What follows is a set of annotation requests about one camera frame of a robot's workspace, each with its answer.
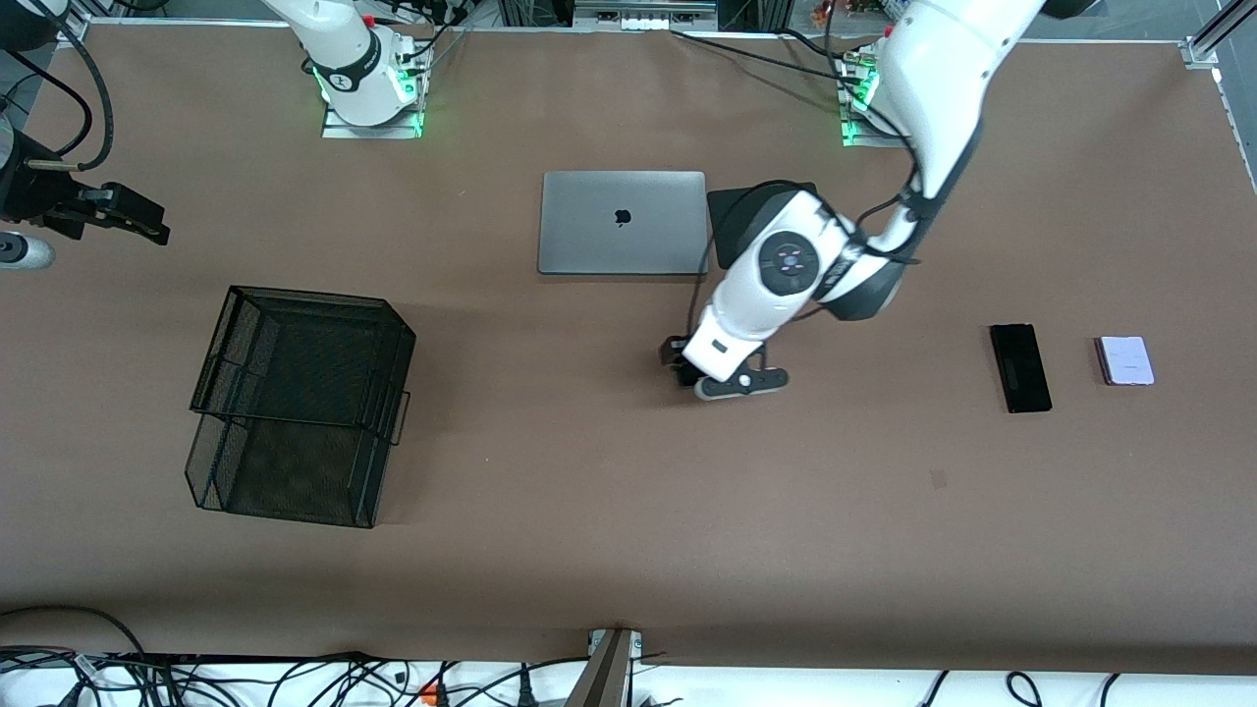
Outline long black smartphone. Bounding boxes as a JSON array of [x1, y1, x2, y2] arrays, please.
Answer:
[[989, 323, 1054, 414]]

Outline pale pink flip phone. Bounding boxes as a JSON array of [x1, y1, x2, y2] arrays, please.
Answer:
[[1095, 336, 1156, 387]]

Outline black mouse pad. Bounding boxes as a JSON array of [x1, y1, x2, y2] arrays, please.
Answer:
[[707, 182, 821, 270]]

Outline silver closed laptop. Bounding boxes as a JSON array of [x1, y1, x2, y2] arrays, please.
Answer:
[[537, 171, 710, 276]]

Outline black two-tier mesh tray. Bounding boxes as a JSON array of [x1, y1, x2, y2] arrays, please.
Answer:
[[185, 285, 417, 529]]

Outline white power strip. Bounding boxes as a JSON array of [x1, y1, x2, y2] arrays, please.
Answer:
[[574, 3, 718, 30]]

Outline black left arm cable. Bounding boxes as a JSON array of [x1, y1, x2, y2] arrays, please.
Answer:
[[683, 180, 929, 340]]

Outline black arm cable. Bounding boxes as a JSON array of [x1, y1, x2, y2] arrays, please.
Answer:
[[683, 180, 929, 340], [0, 0, 114, 176]]

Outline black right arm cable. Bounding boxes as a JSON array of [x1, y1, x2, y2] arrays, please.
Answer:
[[0, 0, 114, 176]]

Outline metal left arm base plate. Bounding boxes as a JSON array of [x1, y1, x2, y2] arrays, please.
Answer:
[[843, 108, 909, 150]]

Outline black cable on table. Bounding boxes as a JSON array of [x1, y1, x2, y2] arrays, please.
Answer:
[[671, 29, 865, 84]]

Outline grey metal camera mount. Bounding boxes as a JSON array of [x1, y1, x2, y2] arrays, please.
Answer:
[[565, 628, 644, 707]]

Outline black looped floor cable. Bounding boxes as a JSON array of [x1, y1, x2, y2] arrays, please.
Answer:
[[0, 606, 148, 661]]

